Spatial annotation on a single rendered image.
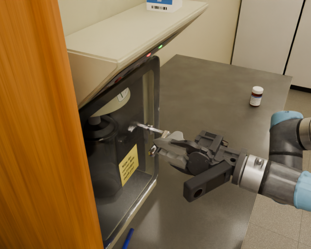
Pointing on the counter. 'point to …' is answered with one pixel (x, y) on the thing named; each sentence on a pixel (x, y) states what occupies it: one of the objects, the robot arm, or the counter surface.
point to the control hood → (122, 44)
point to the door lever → (158, 138)
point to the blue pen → (128, 238)
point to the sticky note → (129, 165)
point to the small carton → (164, 5)
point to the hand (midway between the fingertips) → (156, 147)
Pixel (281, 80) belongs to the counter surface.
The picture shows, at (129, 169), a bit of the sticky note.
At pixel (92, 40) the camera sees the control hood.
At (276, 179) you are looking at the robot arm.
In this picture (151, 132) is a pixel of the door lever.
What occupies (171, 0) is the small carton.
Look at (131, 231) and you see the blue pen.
